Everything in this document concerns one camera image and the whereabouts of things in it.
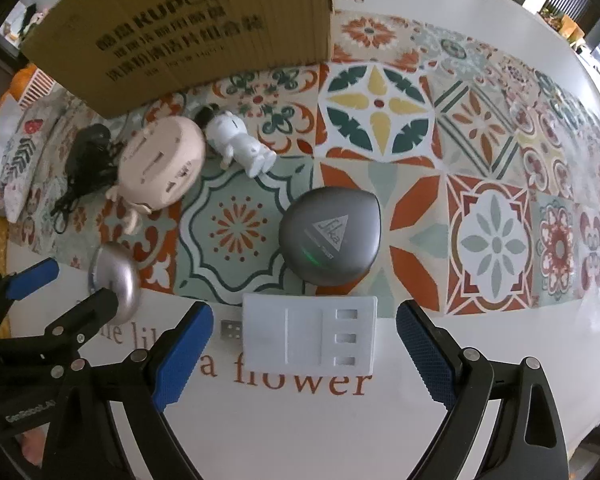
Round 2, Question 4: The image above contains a white plastic plug adapter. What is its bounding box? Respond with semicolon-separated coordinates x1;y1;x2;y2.
221;294;378;376

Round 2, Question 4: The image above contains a brown cardboard box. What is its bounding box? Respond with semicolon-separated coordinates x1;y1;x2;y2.
20;0;337;118

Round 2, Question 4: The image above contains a beige round toy figure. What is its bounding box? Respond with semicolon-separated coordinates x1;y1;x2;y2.
105;116;207;233

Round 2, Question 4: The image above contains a silver oval gadget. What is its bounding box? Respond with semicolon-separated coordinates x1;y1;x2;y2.
87;241;142;323

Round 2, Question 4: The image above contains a leaf print white cloth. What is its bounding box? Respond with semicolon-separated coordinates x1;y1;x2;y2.
0;105;56;223

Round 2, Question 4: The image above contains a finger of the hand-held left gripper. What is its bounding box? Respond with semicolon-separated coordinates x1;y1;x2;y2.
0;291;123;362
0;258;61;333

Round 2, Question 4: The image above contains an orange fruit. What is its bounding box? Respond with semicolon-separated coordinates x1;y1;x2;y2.
10;66;36;98

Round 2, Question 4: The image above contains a white fruit basket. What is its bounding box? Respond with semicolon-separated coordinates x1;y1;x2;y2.
17;67;56;108

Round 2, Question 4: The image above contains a grey earbuds case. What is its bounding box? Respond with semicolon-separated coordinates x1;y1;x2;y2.
279;186;382;286

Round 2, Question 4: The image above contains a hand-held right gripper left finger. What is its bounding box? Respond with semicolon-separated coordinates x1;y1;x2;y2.
42;302;216;480

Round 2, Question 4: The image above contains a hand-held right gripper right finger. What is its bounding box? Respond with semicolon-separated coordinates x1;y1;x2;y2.
395;300;571;480

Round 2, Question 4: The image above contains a patterned tile print table mat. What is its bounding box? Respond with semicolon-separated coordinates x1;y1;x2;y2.
2;0;600;480

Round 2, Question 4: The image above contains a white dog figurine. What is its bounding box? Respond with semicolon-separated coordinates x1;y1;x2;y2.
194;104;276;179

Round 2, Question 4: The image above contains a black cable bundle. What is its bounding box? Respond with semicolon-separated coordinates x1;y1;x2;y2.
50;122;126;235

